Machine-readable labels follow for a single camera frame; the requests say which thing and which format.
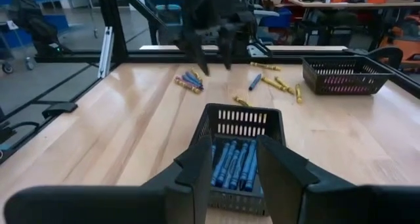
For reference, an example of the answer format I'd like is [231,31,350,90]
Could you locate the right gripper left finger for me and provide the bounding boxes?
[3,134,213,224]

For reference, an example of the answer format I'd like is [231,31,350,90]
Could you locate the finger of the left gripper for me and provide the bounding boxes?
[186,32,211,77]
[218,26,237,71]

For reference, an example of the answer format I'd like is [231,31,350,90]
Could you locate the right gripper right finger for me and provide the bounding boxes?
[256,134,420,224]

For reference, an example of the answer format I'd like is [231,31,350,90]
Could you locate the blue crayon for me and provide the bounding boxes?
[222,148,242,189]
[211,141,232,187]
[185,71,203,86]
[238,139,257,191]
[248,73,263,91]
[244,151,260,192]
[216,140,238,189]
[229,141,250,190]
[182,73,204,89]

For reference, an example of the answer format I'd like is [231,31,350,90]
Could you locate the black plastic mesh basket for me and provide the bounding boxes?
[188,102,287,217]
[301,55,394,96]

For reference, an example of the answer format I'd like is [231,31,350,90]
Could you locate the teal storage bin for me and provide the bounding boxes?
[156,3,183,26]

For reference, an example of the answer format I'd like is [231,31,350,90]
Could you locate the blue storage bin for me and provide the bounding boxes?
[254,7,293,30]

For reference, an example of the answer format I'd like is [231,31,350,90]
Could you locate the silver aluminium bar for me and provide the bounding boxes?
[97,26,115,79]

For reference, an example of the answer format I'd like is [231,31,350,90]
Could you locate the dark office chair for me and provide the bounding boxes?
[295,9,358,47]

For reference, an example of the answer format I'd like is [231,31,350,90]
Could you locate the wooden work table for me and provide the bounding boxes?
[288,0,420,10]

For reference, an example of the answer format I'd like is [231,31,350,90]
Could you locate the blue partition panel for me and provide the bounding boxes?
[0,0,83,51]

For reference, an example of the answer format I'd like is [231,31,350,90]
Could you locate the black table clamp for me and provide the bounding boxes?
[41,101,79,120]

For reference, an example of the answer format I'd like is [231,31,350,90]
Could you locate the orange black machine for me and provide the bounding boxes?
[379,15,420,69]

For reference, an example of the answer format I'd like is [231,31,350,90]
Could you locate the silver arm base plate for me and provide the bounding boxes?
[247,43,273,58]

